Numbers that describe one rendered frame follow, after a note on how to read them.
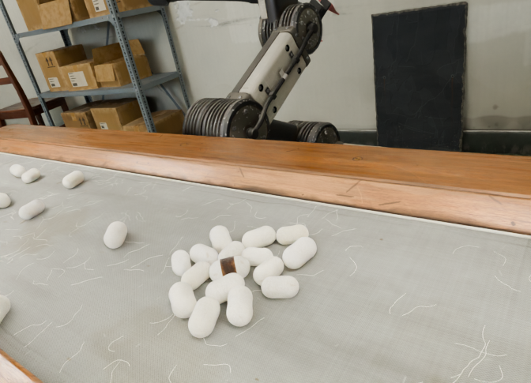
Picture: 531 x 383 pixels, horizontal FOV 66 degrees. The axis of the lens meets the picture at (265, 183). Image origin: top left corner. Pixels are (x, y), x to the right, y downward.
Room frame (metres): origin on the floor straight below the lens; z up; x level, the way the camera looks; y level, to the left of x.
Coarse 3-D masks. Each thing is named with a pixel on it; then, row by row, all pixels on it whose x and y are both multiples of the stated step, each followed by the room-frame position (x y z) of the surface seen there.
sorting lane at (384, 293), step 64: (0, 192) 0.66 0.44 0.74; (64, 192) 0.60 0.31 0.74; (128, 192) 0.55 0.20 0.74; (192, 192) 0.51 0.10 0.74; (0, 256) 0.43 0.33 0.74; (64, 256) 0.40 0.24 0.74; (128, 256) 0.38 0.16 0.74; (320, 256) 0.31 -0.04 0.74; (384, 256) 0.29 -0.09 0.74; (448, 256) 0.27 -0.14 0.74; (512, 256) 0.26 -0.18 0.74; (64, 320) 0.29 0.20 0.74; (128, 320) 0.27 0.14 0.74; (256, 320) 0.24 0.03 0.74; (320, 320) 0.23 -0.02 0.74; (384, 320) 0.22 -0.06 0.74; (448, 320) 0.21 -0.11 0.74; (512, 320) 0.20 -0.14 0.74
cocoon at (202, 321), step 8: (208, 296) 0.26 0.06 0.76; (200, 304) 0.25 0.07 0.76; (208, 304) 0.25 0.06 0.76; (216, 304) 0.25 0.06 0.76; (192, 312) 0.25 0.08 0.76; (200, 312) 0.24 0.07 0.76; (208, 312) 0.24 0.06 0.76; (216, 312) 0.25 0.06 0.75; (192, 320) 0.24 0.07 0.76; (200, 320) 0.24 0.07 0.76; (208, 320) 0.24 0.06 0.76; (216, 320) 0.24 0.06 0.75; (192, 328) 0.23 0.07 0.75; (200, 328) 0.23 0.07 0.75; (208, 328) 0.23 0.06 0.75; (200, 336) 0.23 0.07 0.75
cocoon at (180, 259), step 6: (180, 252) 0.34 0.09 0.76; (186, 252) 0.34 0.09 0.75; (174, 258) 0.33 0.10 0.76; (180, 258) 0.32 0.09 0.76; (186, 258) 0.33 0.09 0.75; (174, 264) 0.32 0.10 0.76; (180, 264) 0.32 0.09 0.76; (186, 264) 0.32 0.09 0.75; (174, 270) 0.32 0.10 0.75; (180, 270) 0.31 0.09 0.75; (186, 270) 0.32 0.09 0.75
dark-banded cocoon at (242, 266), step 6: (234, 258) 0.30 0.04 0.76; (240, 258) 0.30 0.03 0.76; (246, 258) 0.31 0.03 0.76; (216, 264) 0.30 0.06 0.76; (240, 264) 0.30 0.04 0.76; (246, 264) 0.30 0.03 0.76; (210, 270) 0.30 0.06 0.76; (216, 270) 0.29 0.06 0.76; (240, 270) 0.29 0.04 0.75; (246, 270) 0.29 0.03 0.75; (210, 276) 0.30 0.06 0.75; (216, 276) 0.29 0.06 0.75
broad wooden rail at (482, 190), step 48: (0, 144) 0.96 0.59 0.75; (48, 144) 0.83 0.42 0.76; (96, 144) 0.75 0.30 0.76; (144, 144) 0.69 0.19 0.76; (192, 144) 0.64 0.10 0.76; (240, 144) 0.59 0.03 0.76; (288, 144) 0.55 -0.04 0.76; (288, 192) 0.44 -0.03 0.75; (336, 192) 0.40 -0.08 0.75; (384, 192) 0.37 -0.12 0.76; (432, 192) 0.35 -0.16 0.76; (480, 192) 0.33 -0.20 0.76; (528, 192) 0.31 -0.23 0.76
